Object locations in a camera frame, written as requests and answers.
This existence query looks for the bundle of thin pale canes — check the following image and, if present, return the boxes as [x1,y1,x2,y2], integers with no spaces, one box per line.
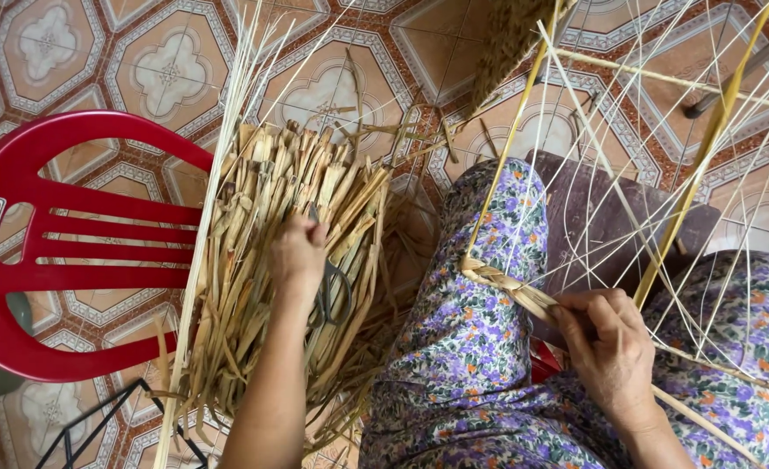
[153,0,274,469]

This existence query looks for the pile of dried straw strips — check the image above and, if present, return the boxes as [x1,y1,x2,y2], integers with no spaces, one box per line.
[156,120,437,457]

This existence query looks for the braided straw strand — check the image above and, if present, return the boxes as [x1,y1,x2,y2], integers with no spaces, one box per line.
[459,255,562,327]

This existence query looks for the loose straw scraps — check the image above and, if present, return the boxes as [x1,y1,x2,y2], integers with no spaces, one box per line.
[342,49,499,167]

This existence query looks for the purple floral trousers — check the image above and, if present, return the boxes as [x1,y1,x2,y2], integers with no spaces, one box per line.
[358,158,769,469]

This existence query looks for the person's right hand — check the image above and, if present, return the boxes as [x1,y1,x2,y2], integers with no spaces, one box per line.
[549,288,663,431]

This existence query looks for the grey metal leg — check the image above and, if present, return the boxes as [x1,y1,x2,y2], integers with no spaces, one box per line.
[684,20,769,119]

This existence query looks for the rattan basket frame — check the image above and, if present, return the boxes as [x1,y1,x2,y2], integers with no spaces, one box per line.
[459,0,769,467]

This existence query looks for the small red plastic object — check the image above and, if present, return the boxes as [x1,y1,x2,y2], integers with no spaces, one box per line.
[531,339,564,385]

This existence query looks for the person's left hand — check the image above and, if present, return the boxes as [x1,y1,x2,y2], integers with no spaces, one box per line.
[269,215,330,308]

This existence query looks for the black wire frame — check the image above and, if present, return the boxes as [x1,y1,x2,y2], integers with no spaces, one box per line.
[36,378,209,469]

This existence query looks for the dark wooden stool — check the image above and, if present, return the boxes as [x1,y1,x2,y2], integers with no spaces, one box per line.
[526,150,723,346]

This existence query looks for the red plastic chair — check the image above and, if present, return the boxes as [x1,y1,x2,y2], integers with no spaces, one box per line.
[0,109,216,384]

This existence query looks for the grey metal scissors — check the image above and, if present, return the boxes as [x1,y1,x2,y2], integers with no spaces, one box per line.
[307,203,354,328]

